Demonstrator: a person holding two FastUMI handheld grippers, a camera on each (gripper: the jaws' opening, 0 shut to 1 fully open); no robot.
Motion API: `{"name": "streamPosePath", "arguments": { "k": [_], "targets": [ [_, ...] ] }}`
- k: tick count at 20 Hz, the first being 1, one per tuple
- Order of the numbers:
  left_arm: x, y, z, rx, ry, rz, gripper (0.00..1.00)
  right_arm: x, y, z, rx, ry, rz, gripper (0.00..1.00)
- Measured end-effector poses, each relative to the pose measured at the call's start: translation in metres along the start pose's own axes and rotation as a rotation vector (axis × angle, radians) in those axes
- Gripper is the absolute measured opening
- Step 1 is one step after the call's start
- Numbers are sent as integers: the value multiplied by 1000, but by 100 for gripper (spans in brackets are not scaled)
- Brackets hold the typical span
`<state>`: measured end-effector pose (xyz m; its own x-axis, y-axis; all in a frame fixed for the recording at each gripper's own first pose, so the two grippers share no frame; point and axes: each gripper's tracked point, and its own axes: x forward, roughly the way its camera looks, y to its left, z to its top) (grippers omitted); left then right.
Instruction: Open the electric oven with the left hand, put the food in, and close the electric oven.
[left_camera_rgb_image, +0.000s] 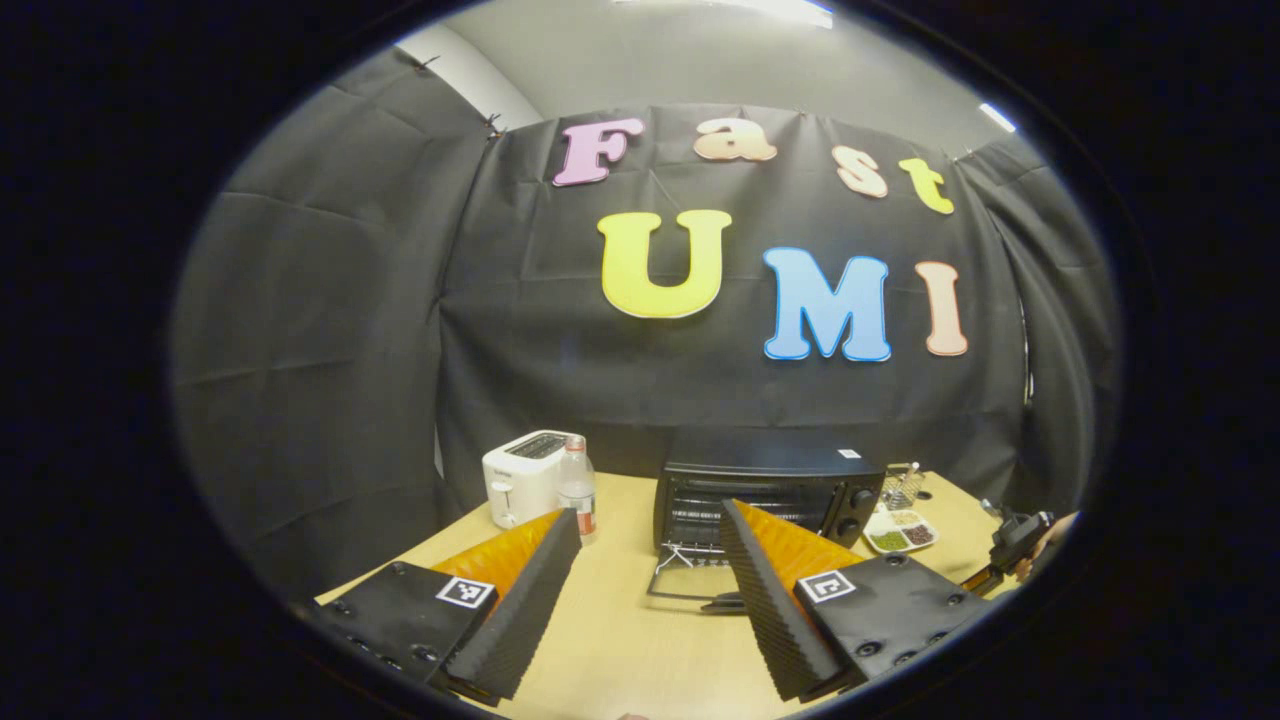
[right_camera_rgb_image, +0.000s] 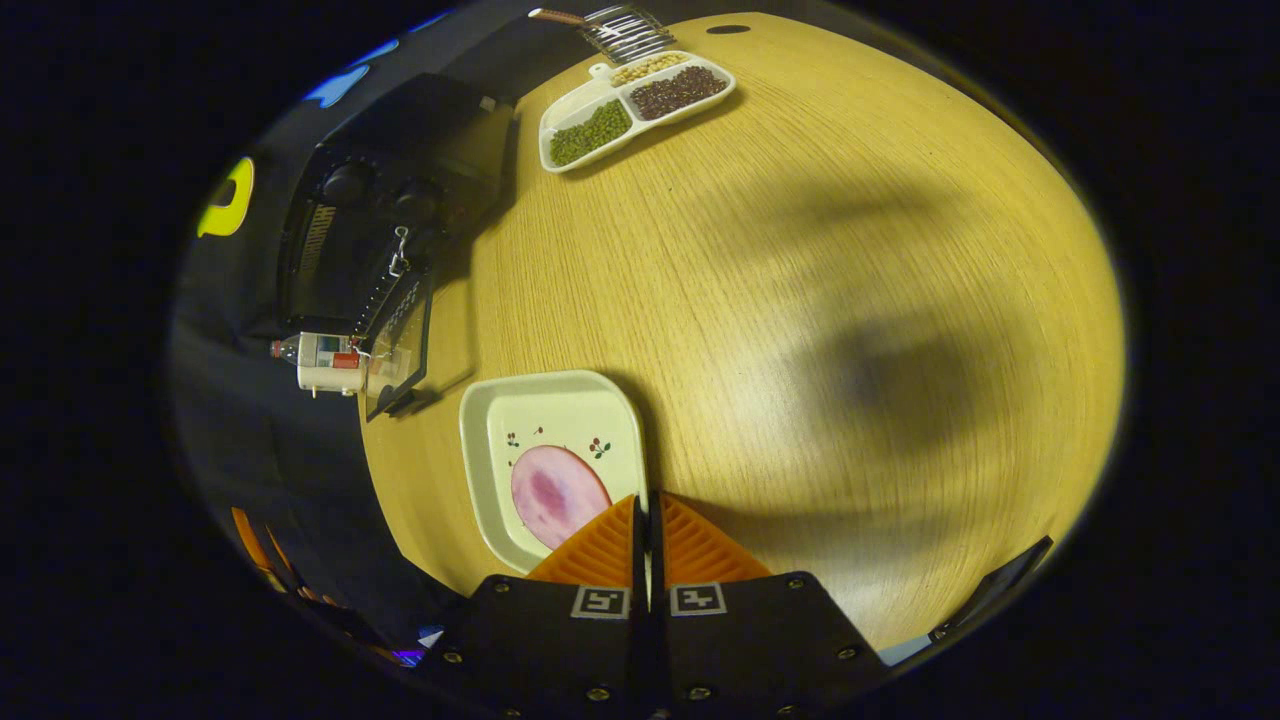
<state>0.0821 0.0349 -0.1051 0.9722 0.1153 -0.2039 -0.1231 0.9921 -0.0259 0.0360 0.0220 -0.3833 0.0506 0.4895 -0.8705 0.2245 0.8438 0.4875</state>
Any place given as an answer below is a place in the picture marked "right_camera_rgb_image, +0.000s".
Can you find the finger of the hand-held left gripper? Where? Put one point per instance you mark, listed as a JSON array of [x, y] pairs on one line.
[[285, 562], [246, 538]]

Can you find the black electric oven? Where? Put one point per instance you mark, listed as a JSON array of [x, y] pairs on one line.
[[420, 130]]

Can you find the clear bottle with red label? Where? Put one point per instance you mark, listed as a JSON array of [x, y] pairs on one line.
[[320, 349]]

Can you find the white toaster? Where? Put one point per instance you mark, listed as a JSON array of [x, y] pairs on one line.
[[325, 379]]

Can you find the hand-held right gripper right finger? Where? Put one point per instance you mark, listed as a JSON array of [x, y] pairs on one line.
[[750, 640]]

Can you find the white divided dish with beans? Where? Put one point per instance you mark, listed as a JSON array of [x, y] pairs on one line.
[[575, 100]]

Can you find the cream square plate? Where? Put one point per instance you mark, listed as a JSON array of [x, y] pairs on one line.
[[560, 410]]

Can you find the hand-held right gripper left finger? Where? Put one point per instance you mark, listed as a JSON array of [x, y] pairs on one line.
[[560, 640]]

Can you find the pink ham slice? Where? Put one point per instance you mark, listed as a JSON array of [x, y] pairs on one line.
[[550, 490]]

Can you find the black flat bar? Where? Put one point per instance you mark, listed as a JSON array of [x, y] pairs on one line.
[[990, 592]]

